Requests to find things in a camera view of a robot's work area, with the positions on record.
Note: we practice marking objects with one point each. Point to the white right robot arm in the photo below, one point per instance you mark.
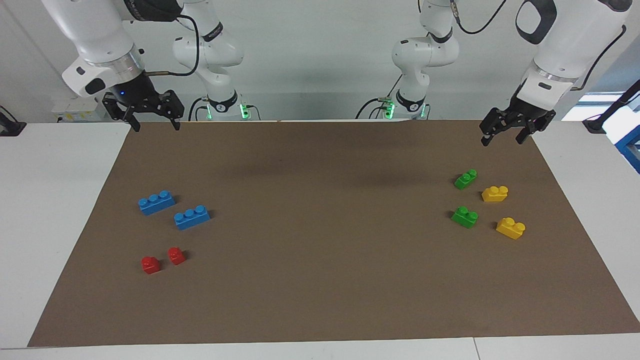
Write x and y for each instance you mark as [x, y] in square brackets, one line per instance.
[95, 30]

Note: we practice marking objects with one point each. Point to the black angled stand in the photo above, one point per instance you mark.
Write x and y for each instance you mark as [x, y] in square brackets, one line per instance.
[612, 107]

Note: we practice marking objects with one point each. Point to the black table clamp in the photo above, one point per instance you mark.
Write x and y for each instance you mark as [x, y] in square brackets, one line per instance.
[11, 127]

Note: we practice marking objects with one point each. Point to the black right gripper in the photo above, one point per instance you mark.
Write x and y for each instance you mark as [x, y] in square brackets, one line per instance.
[132, 92]

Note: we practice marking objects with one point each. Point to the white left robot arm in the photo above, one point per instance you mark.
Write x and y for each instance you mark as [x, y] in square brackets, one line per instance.
[565, 40]

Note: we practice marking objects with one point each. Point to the yellow two-stud toy brick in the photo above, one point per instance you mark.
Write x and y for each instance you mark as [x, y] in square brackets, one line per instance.
[495, 194]
[510, 228]

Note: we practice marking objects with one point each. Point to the red single-stud toy brick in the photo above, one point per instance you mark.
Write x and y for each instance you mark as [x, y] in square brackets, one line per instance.
[176, 256]
[150, 265]

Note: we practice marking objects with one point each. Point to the brown table mat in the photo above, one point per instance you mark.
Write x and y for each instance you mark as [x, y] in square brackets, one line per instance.
[320, 260]

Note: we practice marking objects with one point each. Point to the blue three-stud toy brick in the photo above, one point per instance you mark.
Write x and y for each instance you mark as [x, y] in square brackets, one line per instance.
[192, 218]
[156, 203]

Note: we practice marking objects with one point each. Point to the green two-stud toy brick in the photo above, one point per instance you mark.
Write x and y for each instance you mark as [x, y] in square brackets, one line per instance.
[465, 217]
[465, 179]

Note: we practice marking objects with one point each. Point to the blue metal frame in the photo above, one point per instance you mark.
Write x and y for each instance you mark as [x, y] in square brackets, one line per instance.
[629, 150]

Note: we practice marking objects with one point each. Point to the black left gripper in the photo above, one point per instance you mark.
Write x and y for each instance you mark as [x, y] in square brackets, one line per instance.
[531, 110]

